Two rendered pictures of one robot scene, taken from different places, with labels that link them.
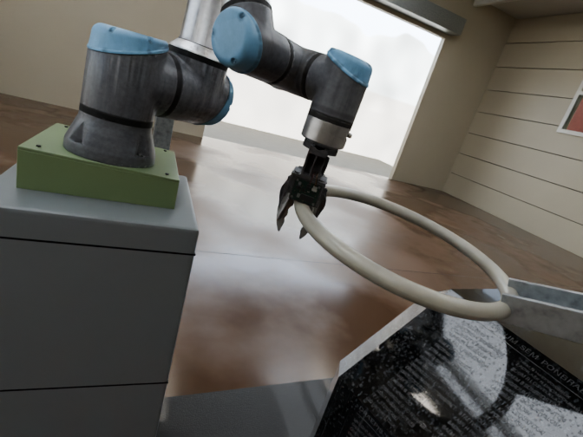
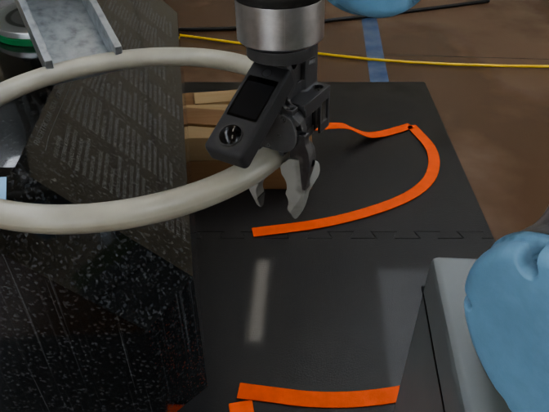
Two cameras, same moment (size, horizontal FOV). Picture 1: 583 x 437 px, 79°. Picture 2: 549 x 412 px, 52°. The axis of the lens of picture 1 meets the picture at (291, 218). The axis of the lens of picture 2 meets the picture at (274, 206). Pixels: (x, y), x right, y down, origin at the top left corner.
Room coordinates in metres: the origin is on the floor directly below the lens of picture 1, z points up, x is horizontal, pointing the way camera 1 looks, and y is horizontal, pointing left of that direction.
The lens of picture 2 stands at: (1.22, 0.25, 1.33)
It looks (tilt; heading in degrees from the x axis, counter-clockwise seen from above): 40 degrees down; 209
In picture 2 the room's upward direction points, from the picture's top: straight up
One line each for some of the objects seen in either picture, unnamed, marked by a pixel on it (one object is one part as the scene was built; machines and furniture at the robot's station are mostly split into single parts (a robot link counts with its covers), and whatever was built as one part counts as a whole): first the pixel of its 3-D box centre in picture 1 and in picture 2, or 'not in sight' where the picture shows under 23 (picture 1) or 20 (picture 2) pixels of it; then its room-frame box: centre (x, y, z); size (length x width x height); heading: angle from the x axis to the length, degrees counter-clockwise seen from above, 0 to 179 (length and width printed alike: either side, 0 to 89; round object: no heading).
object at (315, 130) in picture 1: (326, 133); (277, 19); (0.72, -0.02, 1.11); 0.10 x 0.09 x 0.05; 87
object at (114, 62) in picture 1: (129, 72); not in sight; (0.81, 0.43, 1.11); 0.17 x 0.15 x 0.18; 148
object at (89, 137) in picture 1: (114, 133); not in sight; (0.79, 0.44, 0.98); 0.19 x 0.19 x 0.10
